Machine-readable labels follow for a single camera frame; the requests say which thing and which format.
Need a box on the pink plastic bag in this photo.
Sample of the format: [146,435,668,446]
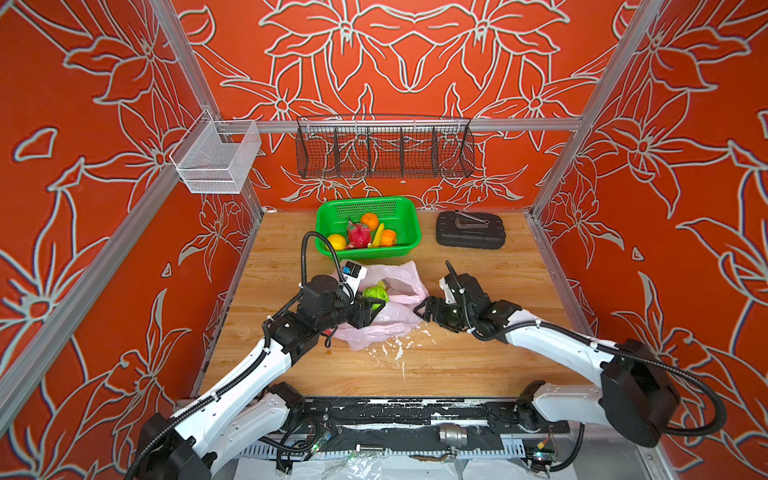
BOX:
[334,261,429,351]

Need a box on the green plastic basket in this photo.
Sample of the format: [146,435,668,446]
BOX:
[315,196,422,260]

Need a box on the green fruit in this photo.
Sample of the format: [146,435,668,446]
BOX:
[362,284,390,302]

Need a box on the clear plastic wall bin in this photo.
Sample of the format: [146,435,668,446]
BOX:
[170,110,262,194]

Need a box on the red dragon fruit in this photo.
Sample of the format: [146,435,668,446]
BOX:
[347,221,373,249]

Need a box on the black wire wall basket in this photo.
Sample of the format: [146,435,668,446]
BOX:
[295,114,476,180]

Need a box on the black plastic tool case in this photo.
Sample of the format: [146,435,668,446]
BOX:
[435,210,506,250]

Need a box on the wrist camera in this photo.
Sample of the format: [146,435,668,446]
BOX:
[440,260,470,305]
[341,260,367,296]

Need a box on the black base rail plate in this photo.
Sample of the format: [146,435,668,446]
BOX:
[279,396,572,436]

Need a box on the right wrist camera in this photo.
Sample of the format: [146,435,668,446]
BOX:
[440,260,470,305]

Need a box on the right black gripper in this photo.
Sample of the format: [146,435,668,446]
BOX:
[410,295,478,333]

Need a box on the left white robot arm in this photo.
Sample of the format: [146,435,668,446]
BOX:
[125,259,385,479]

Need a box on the yellow apple fruit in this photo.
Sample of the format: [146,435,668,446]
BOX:
[327,234,348,251]

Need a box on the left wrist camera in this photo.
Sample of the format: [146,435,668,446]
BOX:
[341,260,367,296]

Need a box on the orange fruit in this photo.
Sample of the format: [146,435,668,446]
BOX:
[380,229,397,247]
[361,213,380,232]

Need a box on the yellow banana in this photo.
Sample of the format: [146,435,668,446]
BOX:
[370,223,385,248]

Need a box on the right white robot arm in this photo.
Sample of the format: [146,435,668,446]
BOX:
[414,273,727,447]

